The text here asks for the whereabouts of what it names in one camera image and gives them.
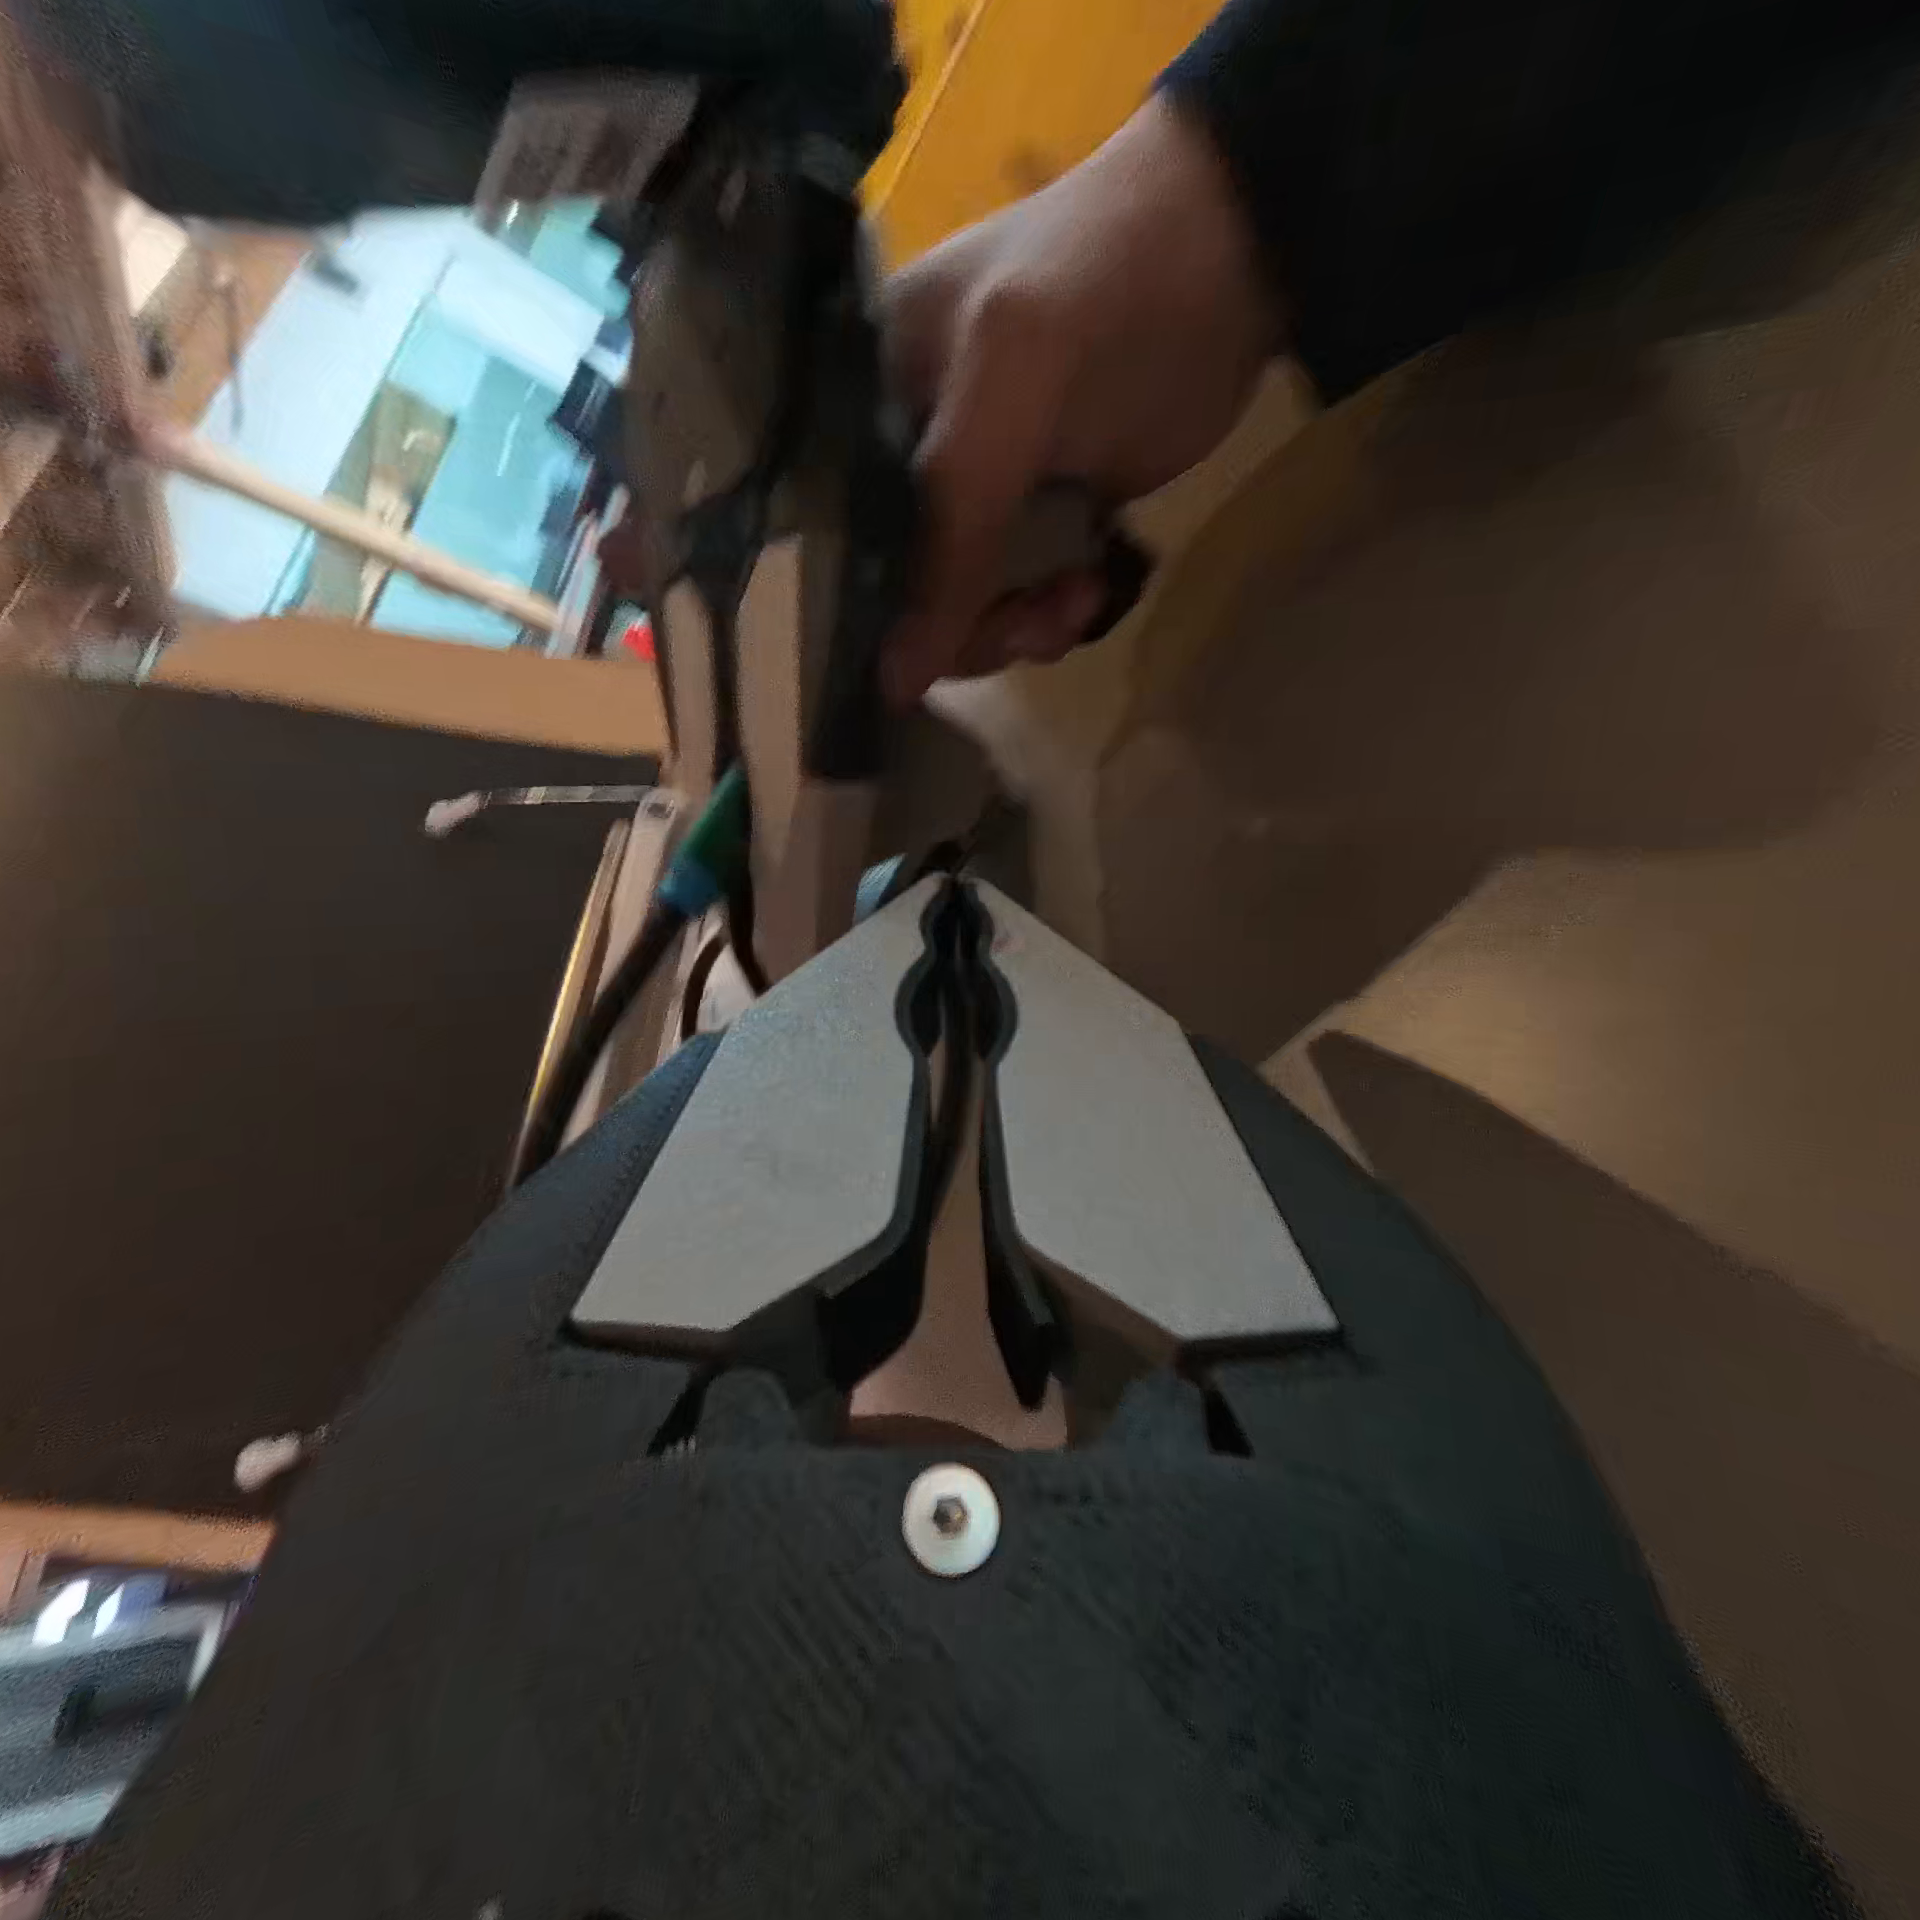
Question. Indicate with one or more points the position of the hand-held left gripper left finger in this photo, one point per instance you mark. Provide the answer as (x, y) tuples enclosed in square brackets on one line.
[(748, 1170)]

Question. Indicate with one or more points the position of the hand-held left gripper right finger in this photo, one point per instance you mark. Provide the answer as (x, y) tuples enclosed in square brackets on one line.
[(1157, 1186)]

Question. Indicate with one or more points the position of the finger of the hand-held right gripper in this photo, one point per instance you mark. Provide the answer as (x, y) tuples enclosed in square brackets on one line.
[(780, 718), (685, 689)]

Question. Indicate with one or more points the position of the person's right forearm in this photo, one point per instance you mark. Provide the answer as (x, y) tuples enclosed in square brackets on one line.
[(1502, 162)]

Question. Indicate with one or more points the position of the person's right hand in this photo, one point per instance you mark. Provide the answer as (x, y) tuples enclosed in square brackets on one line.
[(1050, 346)]

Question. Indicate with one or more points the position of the white monitor stand base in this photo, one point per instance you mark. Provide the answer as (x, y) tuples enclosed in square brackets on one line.
[(729, 990)]

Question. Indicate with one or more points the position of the yellow plastic bin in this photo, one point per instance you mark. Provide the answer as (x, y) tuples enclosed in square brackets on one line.
[(1034, 106)]

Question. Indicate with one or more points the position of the black monitor with tan frame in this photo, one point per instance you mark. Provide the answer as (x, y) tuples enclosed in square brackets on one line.
[(268, 1084)]

